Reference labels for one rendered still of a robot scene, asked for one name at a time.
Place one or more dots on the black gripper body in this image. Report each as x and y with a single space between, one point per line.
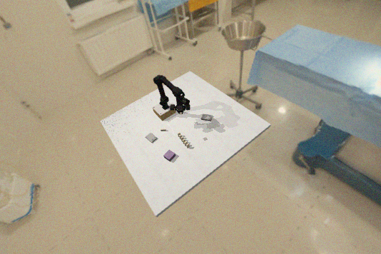
185 107

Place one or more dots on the purple rectangular block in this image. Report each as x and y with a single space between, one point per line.
169 155

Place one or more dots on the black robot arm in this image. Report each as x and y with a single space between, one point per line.
158 80

